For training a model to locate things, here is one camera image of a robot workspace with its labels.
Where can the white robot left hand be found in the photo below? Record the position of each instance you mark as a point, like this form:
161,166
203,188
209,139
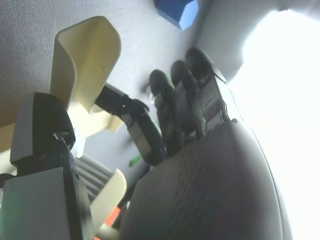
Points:
200,187

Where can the cream plastic dustpan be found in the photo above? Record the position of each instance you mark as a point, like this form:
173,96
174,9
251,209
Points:
87,50

